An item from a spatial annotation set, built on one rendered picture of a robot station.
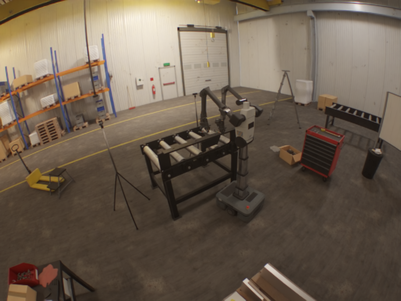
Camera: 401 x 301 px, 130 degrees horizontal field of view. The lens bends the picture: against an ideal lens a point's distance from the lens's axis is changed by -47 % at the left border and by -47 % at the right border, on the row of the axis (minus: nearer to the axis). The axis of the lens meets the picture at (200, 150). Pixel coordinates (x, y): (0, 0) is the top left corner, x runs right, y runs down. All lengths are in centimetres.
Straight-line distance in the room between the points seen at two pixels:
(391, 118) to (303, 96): 597
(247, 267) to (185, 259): 78
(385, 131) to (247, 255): 443
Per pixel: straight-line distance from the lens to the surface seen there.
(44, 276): 211
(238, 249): 247
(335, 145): 345
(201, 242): 253
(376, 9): 1118
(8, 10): 892
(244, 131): 208
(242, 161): 236
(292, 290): 181
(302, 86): 995
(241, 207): 258
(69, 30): 1143
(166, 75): 1170
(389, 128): 524
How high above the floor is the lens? 214
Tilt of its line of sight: 28 degrees down
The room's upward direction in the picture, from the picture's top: 5 degrees counter-clockwise
